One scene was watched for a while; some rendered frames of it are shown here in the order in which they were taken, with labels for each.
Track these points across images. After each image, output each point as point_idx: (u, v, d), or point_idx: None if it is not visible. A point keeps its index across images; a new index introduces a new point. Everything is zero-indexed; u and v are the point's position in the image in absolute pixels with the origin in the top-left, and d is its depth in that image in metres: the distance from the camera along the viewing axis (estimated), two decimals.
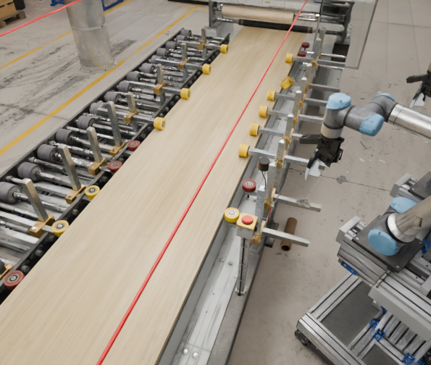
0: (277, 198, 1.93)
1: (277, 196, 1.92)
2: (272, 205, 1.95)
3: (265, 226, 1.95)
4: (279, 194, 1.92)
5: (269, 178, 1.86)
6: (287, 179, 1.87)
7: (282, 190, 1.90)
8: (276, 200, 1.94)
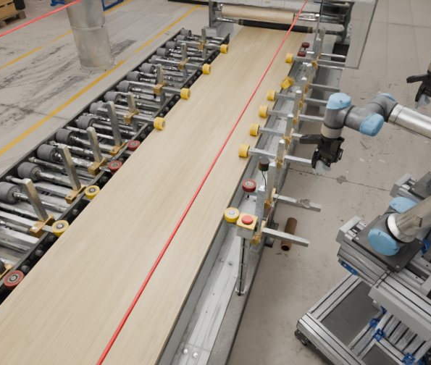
0: (277, 198, 1.93)
1: (277, 196, 1.92)
2: (272, 205, 1.95)
3: (265, 226, 1.95)
4: (279, 194, 1.92)
5: (269, 178, 1.86)
6: (287, 179, 1.87)
7: (282, 190, 1.90)
8: (276, 200, 1.94)
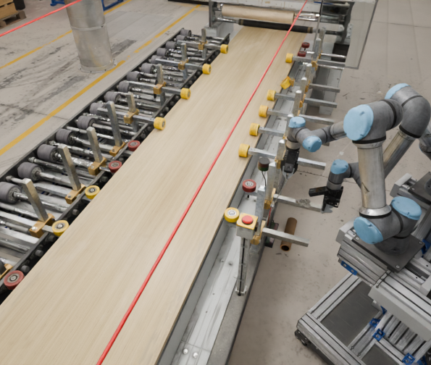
0: (277, 198, 1.93)
1: (277, 196, 1.92)
2: (272, 205, 1.95)
3: (265, 226, 1.95)
4: (279, 194, 1.92)
5: (269, 178, 1.86)
6: (287, 179, 1.87)
7: (282, 190, 1.90)
8: (276, 200, 1.94)
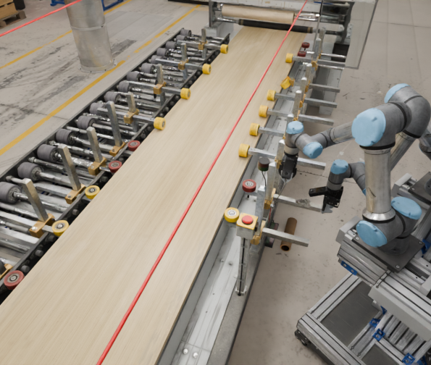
0: (276, 200, 1.91)
1: (277, 198, 1.91)
2: (272, 206, 1.95)
3: (265, 226, 1.95)
4: (278, 197, 1.90)
5: (269, 178, 1.86)
6: (285, 185, 1.83)
7: (280, 193, 1.88)
8: (275, 202, 1.93)
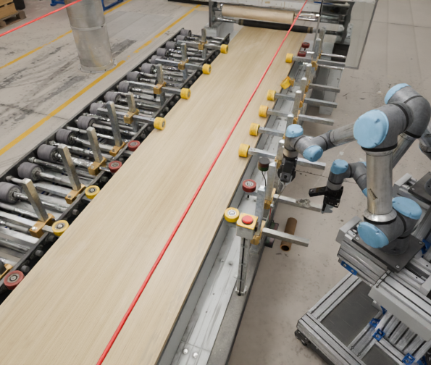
0: (276, 200, 1.91)
1: (277, 199, 1.90)
2: (272, 206, 1.95)
3: (265, 226, 1.95)
4: (277, 198, 1.89)
5: (269, 178, 1.86)
6: (285, 187, 1.82)
7: (280, 195, 1.87)
8: (275, 203, 1.93)
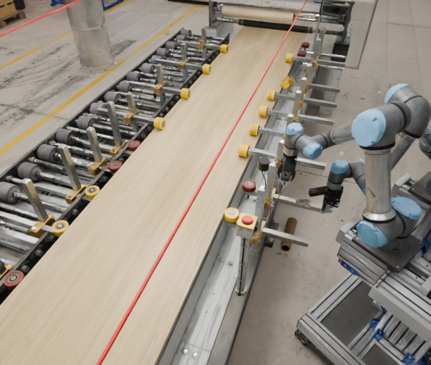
0: (276, 200, 1.91)
1: (277, 200, 1.90)
2: (272, 206, 1.95)
3: (265, 226, 1.95)
4: (277, 198, 1.89)
5: (269, 178, 1.86)
6: (284, 187, 1.82)
7: (280, 195, 1.87)
8: (275, 203, 1.93)
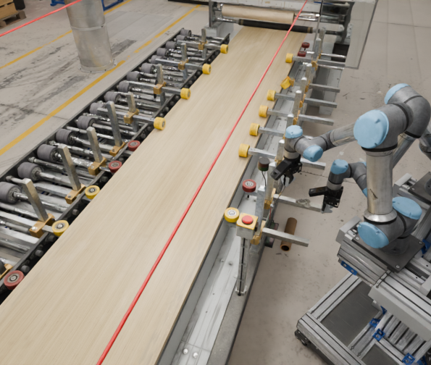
0: (276, 201, 1.91)
1: (276, 200, 1.90)
2: (272, 206, 1.95)
3: (265, 226, 1.95)
4: (277, 198, 1.89)
5: (269, 178, 1.86)
6: (284, 188, 1.81)
7: (279, 195, 1.87)
8: (275, 203, 1.92)
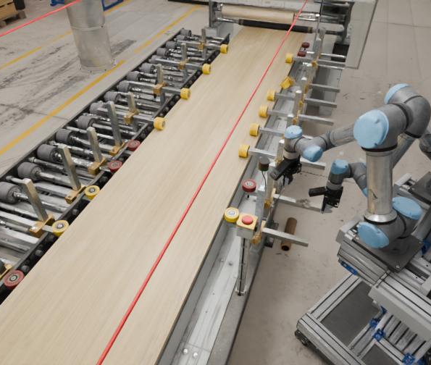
0: (276, 201, 1.91)
1: (276, 200, 1.90)
2: (272, 206, 1.95)
3: (265, 226, 1.95)
4: (277, 199, 1.89)
5: (269, 178, 1.86)
6: (284, 189, 1.81)
7: (279, 196, 1.86)
8: (275, 203, 1.92)
